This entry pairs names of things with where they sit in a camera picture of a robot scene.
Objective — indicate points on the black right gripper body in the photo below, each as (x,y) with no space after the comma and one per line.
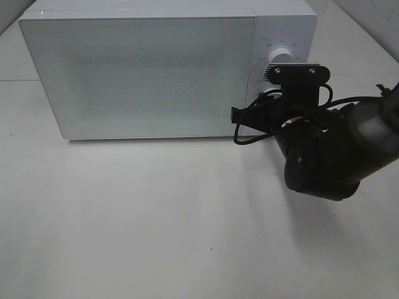
(270,111)

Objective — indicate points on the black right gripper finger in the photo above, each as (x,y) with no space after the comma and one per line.
(241,115)

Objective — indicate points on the white timer knob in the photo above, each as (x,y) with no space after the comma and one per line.
(272,91)

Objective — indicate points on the white microwave door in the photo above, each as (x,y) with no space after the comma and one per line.
(142,78)

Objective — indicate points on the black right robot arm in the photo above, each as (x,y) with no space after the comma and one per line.
(328,148)

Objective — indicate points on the upper white power knob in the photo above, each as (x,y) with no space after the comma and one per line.
(281,55)

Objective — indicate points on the white microwave oven body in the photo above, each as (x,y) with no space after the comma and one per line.
(290,23)

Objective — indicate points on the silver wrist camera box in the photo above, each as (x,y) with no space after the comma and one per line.
(296,73)

